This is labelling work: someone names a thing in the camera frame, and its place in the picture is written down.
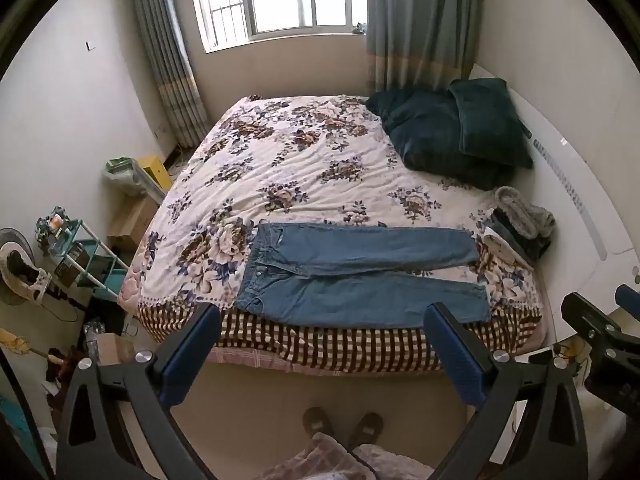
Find dark folded clothes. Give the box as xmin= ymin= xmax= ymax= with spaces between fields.
xmin=482 ymin=207 xmax=551 ymax=262

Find dark green pillow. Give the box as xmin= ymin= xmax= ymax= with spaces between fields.
xmin=447 ymin=77 xmax=534 ymax=169

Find green and white bag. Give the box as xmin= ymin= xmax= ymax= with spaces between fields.
xmin=103 ymin=158 xmax=166 ymax=199

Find yellow box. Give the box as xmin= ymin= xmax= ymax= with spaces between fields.
xmin=137 ymin=155 xmax=172 ymax=194

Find grey fleece garment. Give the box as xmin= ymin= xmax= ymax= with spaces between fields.
xmin=495 ymin=186 xmax=557 ymax=238

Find brown cardboard box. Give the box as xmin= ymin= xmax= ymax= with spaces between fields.
xmin=107 ymin=195 xmax=162 ymax=253

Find blue denim pants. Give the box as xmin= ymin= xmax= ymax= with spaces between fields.
xmin=235 ymin=222 xmax=493 ymax=331

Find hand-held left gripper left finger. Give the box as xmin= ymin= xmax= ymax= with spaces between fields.
xmin=55 ymin=301 xmax=222 ymax=480

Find teal shelf rack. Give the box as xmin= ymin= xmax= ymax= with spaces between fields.
xmin=35 ymin=205 xmax=132 ymax=307

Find yellow duster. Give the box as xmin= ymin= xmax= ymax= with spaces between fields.
xmin=0 ymin=327 xmax=66 ymax=367

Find small cardboard box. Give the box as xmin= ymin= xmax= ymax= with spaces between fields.
xmin=95 ymin=332 xmax=137 ymax=367

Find white standing fan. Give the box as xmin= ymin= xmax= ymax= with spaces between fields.
xmin=0 ymin=227 xmax=52 ymax=307

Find dark green pillows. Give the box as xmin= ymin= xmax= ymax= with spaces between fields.
xmin=365 ymin=87 xmax=516 ymax=191

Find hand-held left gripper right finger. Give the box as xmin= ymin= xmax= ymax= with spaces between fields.
xmin=423 ymin=301 xmax=590 ymax=480

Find floral checked bed blanket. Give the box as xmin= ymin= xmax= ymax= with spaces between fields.
xmin=117 ymin=94 xmax=546 ymax=376

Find brown slipper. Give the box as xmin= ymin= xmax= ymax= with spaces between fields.
xmin=350 ymin=412 xmax=385 ymax=448
xmin=302 ymin=406 xmax=334 ymax=442

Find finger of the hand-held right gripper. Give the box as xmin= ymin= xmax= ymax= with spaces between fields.
xmin=616 ymin=284 xmax=640 ymax=313
xmin=560 ymin=291 xmax=640 ymax=401

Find white headboard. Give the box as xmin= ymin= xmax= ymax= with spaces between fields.
xmin=470 ymin=62 xmax=640 ymax=313

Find grey striped curtain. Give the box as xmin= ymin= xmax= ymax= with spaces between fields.
xmin=129 ymin=0 xmax=211 ymax=148
xmin=366 ymin=0 xmax=481 ymax=96

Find person's plaid pyjama legs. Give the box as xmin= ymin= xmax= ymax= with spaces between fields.
xmin=255 ymin=432 xmax=436 ymax=480

